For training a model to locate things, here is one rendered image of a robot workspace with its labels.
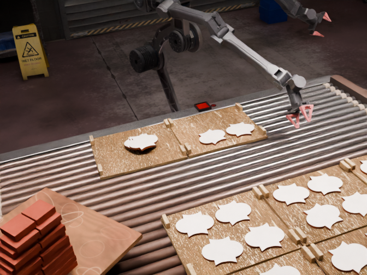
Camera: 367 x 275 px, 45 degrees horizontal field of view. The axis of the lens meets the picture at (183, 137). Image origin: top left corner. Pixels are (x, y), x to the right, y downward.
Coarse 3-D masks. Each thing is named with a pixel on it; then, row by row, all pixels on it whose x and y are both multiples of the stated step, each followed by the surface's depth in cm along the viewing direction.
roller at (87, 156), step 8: (320, 96) 251; (328, 96) 252; (288, 104) 245; (248, 112) 241; (256, 112) 240; (264, 112) 241; (64, 160) 213; (72, 160) 213; (80, 160) 214; (32, 168) 209; (40, 168) 209; (48, 168) 210; (0, 176) 205; (8, 176) 205; (16, 176) 206
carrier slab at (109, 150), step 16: (144, 128) 230; (160, 128) 229; (96, 144) 220; (112, 144) 219; (160, 144) 216; (176, 144) 215; (96, 160) 208; (112, 160) 207; (128, 160) 206; (144, 160) 205; (160, 160) 204; (176, 160) 205; (112, 176) 198
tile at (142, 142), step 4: (140, 136) 214; (144, 136) 214; (148, 136) 214; (152, 136) 214; (156, 136) 213; (132, 140) 212; (136, 140) 212; (140, 140) 211; (144, 140) 211; (148, 140) 211; (152, 140) 211; (156, 140) 210; (132, 144) 209; (136, 144) 209; (140, 144) 208; (144, 144) 208; (148, 144) 208; (152, 144) 208; (132, 148) 207; (136, 148) 207; (140, 148) 206; (144, 148) 206
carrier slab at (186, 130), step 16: (208, 112) 240; (224, 112) 238; (240, 112) 237; (176, 128) 228; (192, 128) 227; (208, 128) 226; (224, 128) 225; (256, 128) 223; (192, 144) 214; (224, 144) 212; (240, 144) 213
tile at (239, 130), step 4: (232, 124) 225; (236, 124) 225; (240, 124) 224; (244, 124) 224; (248, 124) 224; (228, 128) 222; (232, 128) 222; (236, 128) 222; (240, 128) 221; (244, 128) 221; (248, 128) 221; (252, 128) 221; (228, 132) 219; (232, 132) 219; (236, 132) 219; (240, 132) 218; (244, 132) 218; (248, 132) 218; (236, 136) 217; (240, 136) 217
